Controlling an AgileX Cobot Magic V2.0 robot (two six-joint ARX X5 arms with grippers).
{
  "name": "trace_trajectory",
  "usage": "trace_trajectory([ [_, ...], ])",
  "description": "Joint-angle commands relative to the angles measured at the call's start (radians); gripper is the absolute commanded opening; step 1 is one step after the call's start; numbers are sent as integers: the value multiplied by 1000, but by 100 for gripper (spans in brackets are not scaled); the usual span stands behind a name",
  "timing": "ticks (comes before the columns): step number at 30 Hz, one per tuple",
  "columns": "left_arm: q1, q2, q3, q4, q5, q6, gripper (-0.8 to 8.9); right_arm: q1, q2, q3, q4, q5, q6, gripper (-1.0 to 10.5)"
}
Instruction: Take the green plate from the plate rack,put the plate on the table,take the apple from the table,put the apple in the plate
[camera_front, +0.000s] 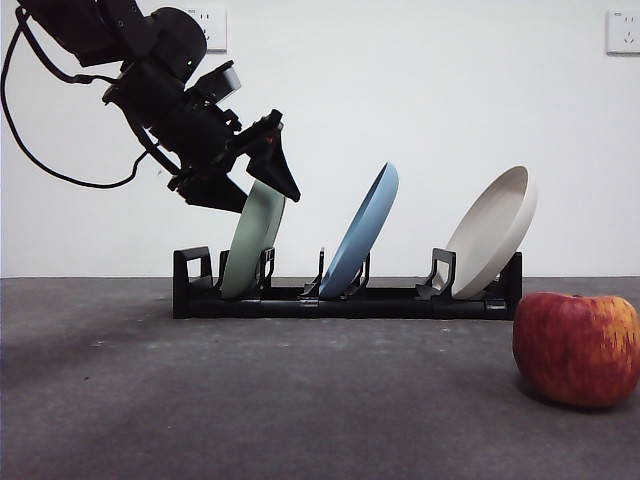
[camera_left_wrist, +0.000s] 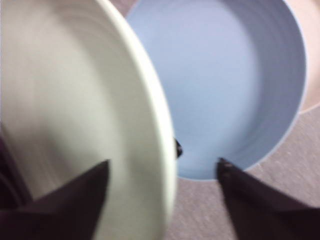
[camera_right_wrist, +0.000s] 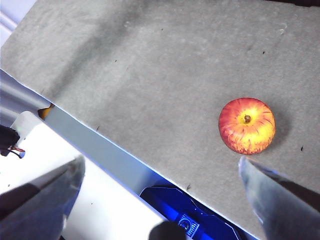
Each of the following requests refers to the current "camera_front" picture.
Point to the blue plate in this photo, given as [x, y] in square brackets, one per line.
[362, 230]

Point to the white wall socket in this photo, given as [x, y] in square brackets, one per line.
[217, 37]
[624, 31]

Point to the beige plate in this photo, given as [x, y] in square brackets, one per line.
[492, 235]

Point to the black plate rack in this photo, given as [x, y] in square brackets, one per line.
[280, 306]

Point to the green plate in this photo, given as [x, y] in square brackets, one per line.
[250, 245]

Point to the red yellow apple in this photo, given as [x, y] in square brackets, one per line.
[575, 350]

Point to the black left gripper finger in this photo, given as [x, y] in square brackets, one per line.
[275, 167]
[210, 192]

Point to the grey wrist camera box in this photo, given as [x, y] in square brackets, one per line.
[222, 80]

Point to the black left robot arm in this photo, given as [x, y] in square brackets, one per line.
[165, 35]

